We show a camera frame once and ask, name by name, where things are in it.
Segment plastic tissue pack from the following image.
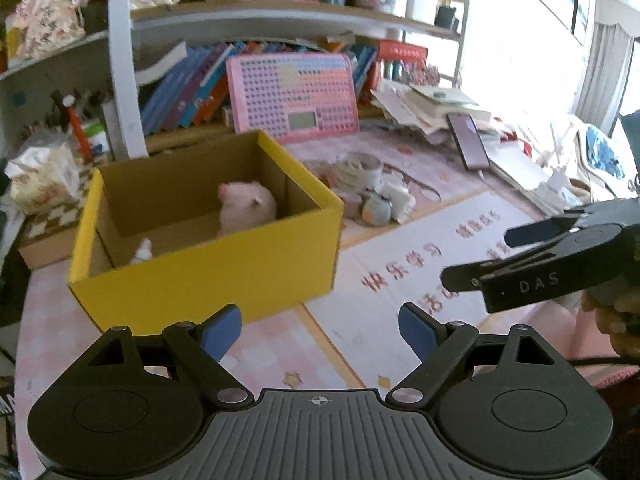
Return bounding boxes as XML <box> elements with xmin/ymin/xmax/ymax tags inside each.
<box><xmin>5</xmin><ymin>132</ymin><xmax>83</xmax><ymax>216</ymax></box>

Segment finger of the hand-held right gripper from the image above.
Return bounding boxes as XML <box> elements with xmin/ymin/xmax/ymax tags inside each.
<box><xmin>504</xmin><ymin>205</ymin><xmax>593</xmax><ymax>250</ymax></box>
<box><xmin>441</xmin><ymin>240</ymin><xmax>571</xmax><ymax>293</ymax></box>

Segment blue books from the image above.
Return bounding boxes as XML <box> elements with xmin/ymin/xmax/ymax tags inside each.
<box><xmin>345</xmin><ymin>42</ymin><xmax>381</xmax><ymax>96</ymax></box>

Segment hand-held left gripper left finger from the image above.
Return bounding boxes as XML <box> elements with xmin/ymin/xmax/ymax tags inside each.
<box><xmin>82</xmin><ymin>304</ymin><xmax>253</xmax><ymax>411</ymax></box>

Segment white green cup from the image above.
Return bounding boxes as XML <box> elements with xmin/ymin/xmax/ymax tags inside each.
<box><xmin>80</xmin><ymin>120</ymin><xmax>111</xmax><ymax>158</ymax></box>

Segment red box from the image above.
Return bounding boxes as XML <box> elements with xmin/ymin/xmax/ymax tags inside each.
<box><xmin>377</xmin><ymin>40</ymin><xmax>430</xmax><ymax>78</ymax></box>

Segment stack of papers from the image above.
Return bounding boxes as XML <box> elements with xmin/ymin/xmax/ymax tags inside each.
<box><xmin>370</xmin><ymin>80</ymin><xmax>501</xmax><ymax>136</ymax></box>

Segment pink learning board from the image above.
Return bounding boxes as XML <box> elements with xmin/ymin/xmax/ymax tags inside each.
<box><xmin>226</xmin><ymin>52</ymin><xmax>360</xmax><ymax>142</ymax></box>

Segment pink plush toy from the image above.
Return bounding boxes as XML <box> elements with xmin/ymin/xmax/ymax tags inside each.
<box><xmin>216</xmin><ymin>180</ymin><xmax>278</xmax><ymax>238</ymax></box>

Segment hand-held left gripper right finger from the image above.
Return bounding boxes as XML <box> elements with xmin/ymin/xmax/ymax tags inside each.
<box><xmin>387</xmin><ymin>302</ymin><xmax>558</xmax><ymax>408</ymax></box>

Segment yellow cardboard box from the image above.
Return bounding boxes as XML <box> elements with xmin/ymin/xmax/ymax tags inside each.
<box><xmin>67</xmin><ymin>130</ymin><xmax>346</xmax><ymax>337</ymax></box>

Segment red marker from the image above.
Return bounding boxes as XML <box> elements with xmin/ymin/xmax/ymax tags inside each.
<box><xmin>67</xmin><ymin>105</ymin><xmax>93</xmax><ymax>158</ymax></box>

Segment pink floral decoration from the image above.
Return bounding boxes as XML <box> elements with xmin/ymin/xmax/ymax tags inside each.
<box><xmin>7</xmin><ymin>0</ymin><xmax>91</xmax><ymax>58</ymax></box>

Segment blue grey ball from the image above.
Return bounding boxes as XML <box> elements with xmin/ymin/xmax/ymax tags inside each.
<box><xmin>361</xmin><ymin>195</ymin><xmax>393</xmax><ymax>226</ymax></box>

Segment grey curtain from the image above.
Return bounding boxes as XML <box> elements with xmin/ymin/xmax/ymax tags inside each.
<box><xmin>575</xmin><ymin>0</ymin><xmax>640</xmax><ymax>136</ymax></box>

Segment pink printed desk mat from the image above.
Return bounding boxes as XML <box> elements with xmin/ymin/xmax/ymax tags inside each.
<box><xmin>15</xmin><ymin>125</ymin><xmax>576</xmax><ymax>401</ymax></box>

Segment checkered box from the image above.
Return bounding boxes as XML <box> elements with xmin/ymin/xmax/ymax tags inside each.
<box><xmin>17</xmin><ymin>167</ymin><xmax>101</xmax><ymax>271</ymax></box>

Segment black smartphone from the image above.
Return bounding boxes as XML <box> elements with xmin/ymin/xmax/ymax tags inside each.
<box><xmin>446</xmin><ymin>112</ymin><xmax>491</xmax><ymax>172</ymax></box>

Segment blue patterned cushion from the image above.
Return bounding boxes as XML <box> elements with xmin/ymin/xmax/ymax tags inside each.
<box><xmin>582</xmin><ymin>127</ymin><xmax>628</xmax><ymax>181</ymax></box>

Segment white folder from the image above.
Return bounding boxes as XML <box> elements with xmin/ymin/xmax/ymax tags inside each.
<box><xmin>487</xmin><ymin>152</ymin><xmax>566</xmax><ymax>211</ymax></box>

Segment person's right hand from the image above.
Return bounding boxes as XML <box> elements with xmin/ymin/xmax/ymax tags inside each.
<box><xmin>580</xmin><ymin>287</ymin><xmax>640</xmax><ymax>361</ymax></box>

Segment white charger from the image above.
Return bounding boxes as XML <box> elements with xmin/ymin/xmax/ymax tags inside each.
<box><xmin>542</xmin><ymin>165</ymin><xmax>571</xmax><ymax>196</ymax></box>

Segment red white cloth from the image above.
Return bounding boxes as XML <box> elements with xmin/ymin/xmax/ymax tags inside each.
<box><xmin>500</xmin><ymin>130</ymin><xmax>533</xmax><ymax>156</ymax></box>

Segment white tape roll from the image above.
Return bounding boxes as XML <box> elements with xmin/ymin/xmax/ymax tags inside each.
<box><xmin>332</xmin><ymin>152</ymin><xmax>383</xmax><ymax>188</ymax></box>

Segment row of colourful books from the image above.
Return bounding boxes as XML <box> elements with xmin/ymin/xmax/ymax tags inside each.
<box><xmin>135</xmin><ymin>42</ymin><xmax>236</xmax><ymax>136</ymax></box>

